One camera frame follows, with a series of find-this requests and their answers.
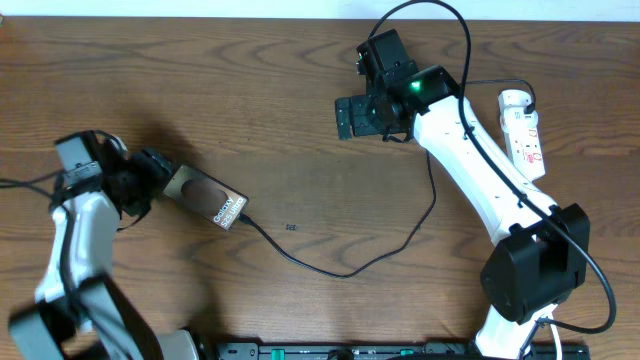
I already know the black charger cable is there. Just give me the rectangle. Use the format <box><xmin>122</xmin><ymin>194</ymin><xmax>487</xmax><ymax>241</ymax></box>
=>
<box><xmin>236</xmin><ymin>77</ymin><xmax>538</xmax><ymax>280</ymax></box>

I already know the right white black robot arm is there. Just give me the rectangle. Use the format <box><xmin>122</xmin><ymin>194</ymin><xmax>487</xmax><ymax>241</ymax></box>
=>
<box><xmin>335</xmin><ymin>30</ymin><xmax>590</xmax><ymax>359</ymax></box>

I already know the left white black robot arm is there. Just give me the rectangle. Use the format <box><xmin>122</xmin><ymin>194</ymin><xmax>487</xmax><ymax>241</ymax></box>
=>
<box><xmin>8</xmin><ymin>130</ymin><xmax>216</xmax><ymax>359</ymax></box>

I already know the white power strip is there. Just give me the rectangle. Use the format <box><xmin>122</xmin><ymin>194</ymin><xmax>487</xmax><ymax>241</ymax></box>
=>
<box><xmin>498</xmin><ymin>89</ymin><xmax>546</xmax><ymax>181</ymax></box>

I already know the black mounting rail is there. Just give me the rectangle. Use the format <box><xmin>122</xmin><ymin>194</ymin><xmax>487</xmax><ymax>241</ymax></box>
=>
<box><xmin>214</xmin><ymin>341</ymin><xmax>591</xmax><ymax>360</ymax></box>

